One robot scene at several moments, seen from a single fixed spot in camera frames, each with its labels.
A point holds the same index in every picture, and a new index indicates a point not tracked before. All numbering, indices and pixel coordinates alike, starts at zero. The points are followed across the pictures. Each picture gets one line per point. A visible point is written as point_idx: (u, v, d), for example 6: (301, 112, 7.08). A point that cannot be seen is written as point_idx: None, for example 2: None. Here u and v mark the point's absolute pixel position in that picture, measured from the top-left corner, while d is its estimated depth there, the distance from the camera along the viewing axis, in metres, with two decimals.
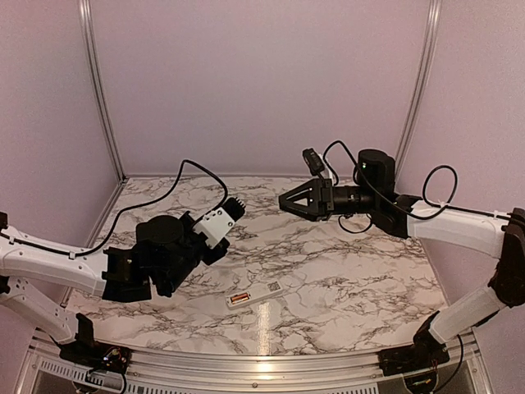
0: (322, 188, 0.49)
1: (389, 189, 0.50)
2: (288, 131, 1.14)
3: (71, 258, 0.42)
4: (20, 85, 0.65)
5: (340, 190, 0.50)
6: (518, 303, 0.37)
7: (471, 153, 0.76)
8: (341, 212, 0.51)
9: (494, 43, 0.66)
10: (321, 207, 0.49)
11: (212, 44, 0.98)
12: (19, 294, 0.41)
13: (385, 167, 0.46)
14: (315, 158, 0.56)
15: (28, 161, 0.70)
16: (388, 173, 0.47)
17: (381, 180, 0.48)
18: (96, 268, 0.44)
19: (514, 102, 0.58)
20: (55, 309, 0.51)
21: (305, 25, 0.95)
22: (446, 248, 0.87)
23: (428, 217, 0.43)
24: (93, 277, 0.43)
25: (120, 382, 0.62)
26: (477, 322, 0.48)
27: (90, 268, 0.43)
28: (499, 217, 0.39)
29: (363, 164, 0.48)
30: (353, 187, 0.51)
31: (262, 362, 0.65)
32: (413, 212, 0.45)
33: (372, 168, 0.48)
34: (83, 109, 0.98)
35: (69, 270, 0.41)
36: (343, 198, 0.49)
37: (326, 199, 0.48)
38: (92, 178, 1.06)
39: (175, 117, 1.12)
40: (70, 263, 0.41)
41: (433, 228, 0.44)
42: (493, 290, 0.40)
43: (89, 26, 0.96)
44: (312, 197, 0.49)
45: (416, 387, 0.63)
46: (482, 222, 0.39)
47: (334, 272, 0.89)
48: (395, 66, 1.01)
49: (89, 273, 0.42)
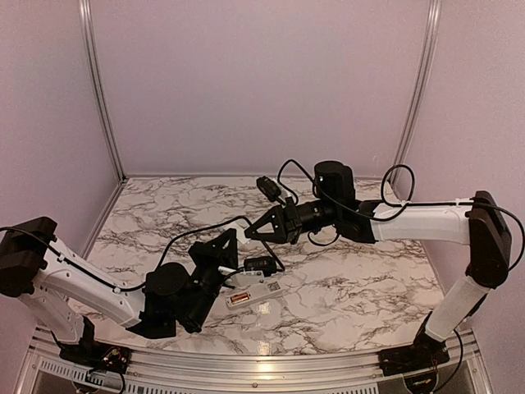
0: (286, 210, 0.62)
1: (348, 198, 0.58)
2: (287, 130, 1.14)
3: (116, 292, 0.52)
4: (20, 87, 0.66)
5: (305, 209, 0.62)
6: (496, 284, 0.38)
7: (470, 153, 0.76)
8: (308, 226, 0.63)
9: (494, 43, 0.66)
10: (289, 225, 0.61)
11: (212, 43, 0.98)
12: (42, 296, 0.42)
13: (341, 177, 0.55)
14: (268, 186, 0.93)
15: (28, 161, 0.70)
16: (344, 182, 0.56)
17: (340, 190, 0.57)
18: (135, 307, 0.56)
19: (513, 103, 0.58)
20: (67, 312, 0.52)
21: (305, 24, 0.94)
22: (446, 247, 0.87)
23: (390, 218, 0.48)
24: (131, 314, 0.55)
25: (119, 382, 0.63)
26: (469, 313, 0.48)
27: (130, 306, 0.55)
28: (461, 203, 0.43)
29: (321, 176, 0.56)
30: (317, 202, 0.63)
31: (263, 362, 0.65)
32: (375, 216, 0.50)
33: (331, 182, 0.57)
34: (82, 110, 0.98)
35: (114, 303, 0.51)
36: (307, 214, 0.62)
37: (291, 217, 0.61)
38: (92, 179, 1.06)
39: (175, 119, 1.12)
40: (115, 297, 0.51)
41: (394, 226, 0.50)
42: (472, 278, 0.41)
43: (89, 26, 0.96)
44: (280, 221, 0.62)
45: (416, 387, 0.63)
46: (447, 212, 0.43)
47: (334, 272, 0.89)
48: (394, 66, 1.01)
49: (129, 310, 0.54)
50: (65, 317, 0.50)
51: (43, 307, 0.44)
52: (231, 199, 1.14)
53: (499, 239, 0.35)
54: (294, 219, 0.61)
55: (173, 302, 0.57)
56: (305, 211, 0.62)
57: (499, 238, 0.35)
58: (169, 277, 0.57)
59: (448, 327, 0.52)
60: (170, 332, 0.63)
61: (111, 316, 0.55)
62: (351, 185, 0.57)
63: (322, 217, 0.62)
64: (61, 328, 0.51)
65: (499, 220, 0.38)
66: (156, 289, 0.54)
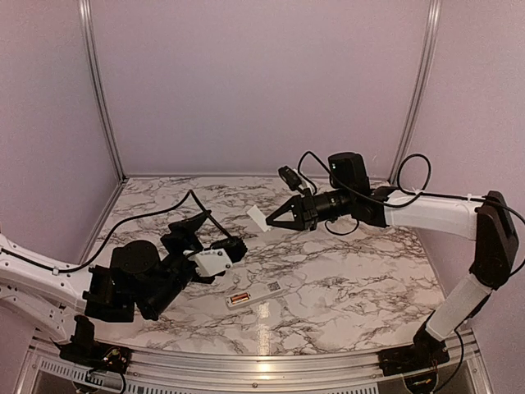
0: (303, 200, 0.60)
1: (362, 185, 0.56)
2: (286, 130, 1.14)
3: (55, 275, 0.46)
4: (20, 87, 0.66)
5: (322, 199, 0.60)
6: (496, 285, 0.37)
7: (469, 153, 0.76)
8: (325, 216, 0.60)
9: (495, 42, 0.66)
10: (307, 215, 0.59)
11: (212, 43, 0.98)
12: (10, 295, 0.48)
13: (352, 162, 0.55)
14: (289, 175, 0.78)
15: (28, 160, 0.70)
16: (355, 167, 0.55)
17: (352, 176, 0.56)
18: (77, 286, 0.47)
19: (514, 103, 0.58)
20: (49, 311, 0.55)
21: (304, 24, 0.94)
22: (446, 247, 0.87)
23: (402, 205, 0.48)
24: (74, 295, 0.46)
25: (120, 382, 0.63)
26: (471, 313, 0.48)
27: (70, 286, 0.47)
28: (472, 199, 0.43)
29: (334, 164, 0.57)
30: (333, 192, 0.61)
31: (262, 362, 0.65)
32: (389, 201, 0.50)
33: (344, 168, 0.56)
34: (82, 110, 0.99)
35: (54, 286, 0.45)
36: (323, 203, 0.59)
37: (308, 209, 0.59)
38: (92, 179, 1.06)
39: (175, 119, 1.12)
40: (53, 279, 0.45)
41: (408, 213, 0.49)
42: (474, 276, 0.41)
43: (89, 26, 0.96)
44: (296, 212, 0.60)
45: (416, 387, 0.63)
46: (458, 206, 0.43)
47: (334, 272, 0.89)
48: (395, 66, 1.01)
49: (70, 291, 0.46)
50: (48, 316, 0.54)
51: (22, 306, 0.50)
52: (231, 199, 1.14)
53: (505, 239, 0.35)
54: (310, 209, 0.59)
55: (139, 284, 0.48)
56: (322, 201, 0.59)
57: (505, 240, 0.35)
58: (139, 254, 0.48)
59: (449, 326, 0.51)
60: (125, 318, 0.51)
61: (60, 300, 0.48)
62: (362, 173, 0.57)
63: (339, 208, 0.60)
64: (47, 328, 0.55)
65: (509, 221, 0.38)
66: (121, 266, 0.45)
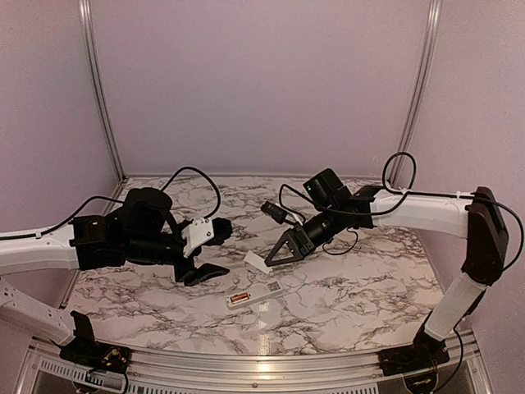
0: (295, 235, 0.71)
1: (340, 195, 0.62)
2: (286, 130, 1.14)
3: (37, 239, 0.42)
4: (20, 87, 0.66)
5: (311, 228, 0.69)
6: (490, 281, 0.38)
7: (470, 153, 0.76)
8: (319, 240, 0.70)
9: (495, 41, 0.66)
10: (303, 248, 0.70)
11: (212, 42, 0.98)
12: (9, 300, 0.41)
13: (321, 177, 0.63)
14: (275, 210, 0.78)
15: (27, 160, 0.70)
16: (326, 181, 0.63)
17: (328, 189, 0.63)
18: (63, 239, 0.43)
19: (513, 102, 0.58)
20: (47, 311, 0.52)
21: (304, 24, 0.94)
22: (446, 246, 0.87)
23: (388, 211, 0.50)
24: (64, 248, 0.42)
25: (120, 382, 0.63)
26: (467, 311, 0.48)
27: (55, 243, 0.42)
28: (462, 197, 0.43)
29: (308, 187, 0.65)
30: (320, 217, 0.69)
31: (262, 362, 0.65)
32: (376, 208, 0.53)
33: (317, 189, 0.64)
34: (82, 110, 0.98)
35: (40, 249, 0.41)
36: (314, 230, 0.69)
37: (303, 240, 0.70)
38: (93, 179, 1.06)
39: (175, 118, 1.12)
40: (37, 243, 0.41)
41: (398, 215, 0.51)
42: (468, 276, 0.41)
43: (89, 25, 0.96)
44: (294, 247, 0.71)
45: (416, 387, 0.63)
46: (446, 204, 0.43)
47: (334, 272, 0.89)
48: (395, 66, 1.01)
49: (58, 245, 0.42)
50: (48, 315, 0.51)
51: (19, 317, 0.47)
52: (231, 199, 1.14)
53: (496, 235, 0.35)
54: (304, 242, 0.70)
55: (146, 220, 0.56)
56: (312, 229, 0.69)
57: (496, 235, 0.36)
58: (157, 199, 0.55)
59: (448, 326, 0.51)
60: (116, 258, 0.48)
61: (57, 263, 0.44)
62: (335, 184, 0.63)
63: (331, 227, 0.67)
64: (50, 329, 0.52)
65: (499, 217, 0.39)
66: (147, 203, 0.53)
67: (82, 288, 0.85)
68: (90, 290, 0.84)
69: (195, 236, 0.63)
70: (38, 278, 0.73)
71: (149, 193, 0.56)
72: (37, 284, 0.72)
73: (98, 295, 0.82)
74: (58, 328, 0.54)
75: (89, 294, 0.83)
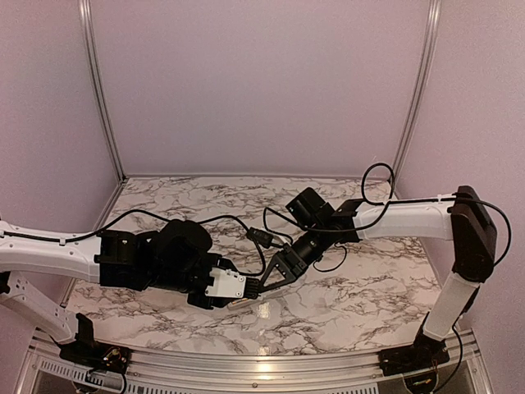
0: (285, 257, 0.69)
1: (324, 212, 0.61)
2: (287, 129, 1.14)
3: (61, 245, 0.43)
4: (20, 88, 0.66)
5: (300, 248, 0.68)
6: (483, 278, 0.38)
7: (470, 152, 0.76)
8: (312, 258, 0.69)
9: (495, 41, 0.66)
10: (294, 269, 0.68)
11: (212, 41, 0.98)
12: (19, 294, 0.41)
13: (302, 197, 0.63)
14: (259, 233, 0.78)
15: (27, 161, 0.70)
16: (308, 199, 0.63)
17: (312, 207, 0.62)
18: (88, 252, 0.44)
19: (513, 102, 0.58)
20: (55, 310, 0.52)
21: (304, 24, 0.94)
22: (445, 246, 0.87)
23: (372, 222, 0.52)
24: (86, 262, 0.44)
25: (120, 382, 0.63)
26: (465, 310, 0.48)
27: (79, 254, 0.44)
28: (443, 199, 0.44)
29: (291, 208, 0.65)
30: (308, 235, 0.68)
31: (262, 362, 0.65)
32: (361, 222, 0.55)
33: (299, 208, 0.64)
34: (82, 110, 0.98)
35: (62, 257, 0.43)
36: (304, 249, 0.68)
37: (294, 261, 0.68)
38: (92, 179, 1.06)
39: (175, 118, 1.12)
40: (61, 249, 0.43)
41: (382, 226, 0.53)
42: (459, 276, 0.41)
43: (89, 25, 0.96)
44: (285, 270, 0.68)
45: (416, 387, 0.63)
46: (429, 208, 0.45)
47: (333, 272, 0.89)
48: (395, 66, 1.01)
49: (81, 258, 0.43)
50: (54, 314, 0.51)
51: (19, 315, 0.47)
52: (231, 199, 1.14)
53: (483, 233, 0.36)
54: (296, 263, 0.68)
55: (183, 254, 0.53)
56: (302, 249, 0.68)
57: (484, 235, 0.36)
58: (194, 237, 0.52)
59: (446, 326, 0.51)
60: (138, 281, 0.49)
61: (73, 273, 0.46)
62: (315, 200, 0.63)
63: (320, 245, 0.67)
64: (50, 328, 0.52)
65: (483, 213, 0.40)
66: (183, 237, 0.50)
67: (81, 288, 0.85)
68: (90, 290, 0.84)
69: (226, 289, 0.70)
70: (39, 278, 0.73)
71: (196, 229, 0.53)
72: (38, 284, 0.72)
73: (98, 295, 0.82)
74: (61, 328, 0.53)
75: (89, 294, 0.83)
